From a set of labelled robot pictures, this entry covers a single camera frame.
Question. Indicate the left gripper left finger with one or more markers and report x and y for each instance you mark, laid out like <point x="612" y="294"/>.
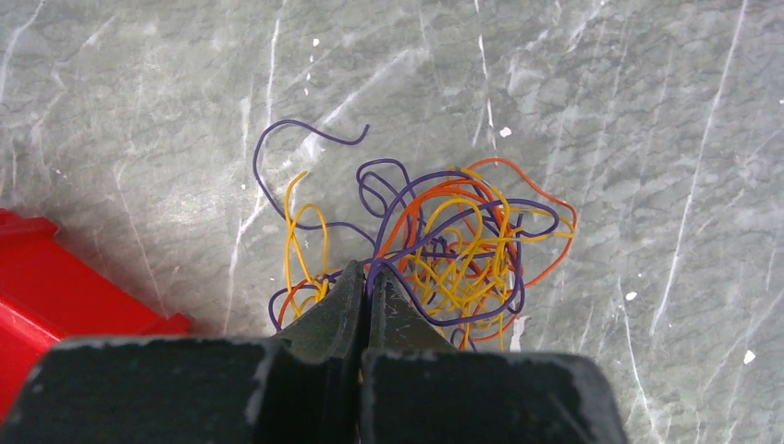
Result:
<point x="316" y="374"/>

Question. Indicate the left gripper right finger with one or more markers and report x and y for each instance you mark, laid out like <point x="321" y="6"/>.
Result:
<point x="398" y="333"/>

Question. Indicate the red flat bin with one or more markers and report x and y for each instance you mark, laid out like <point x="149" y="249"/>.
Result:
<point x="48" y="294"/>

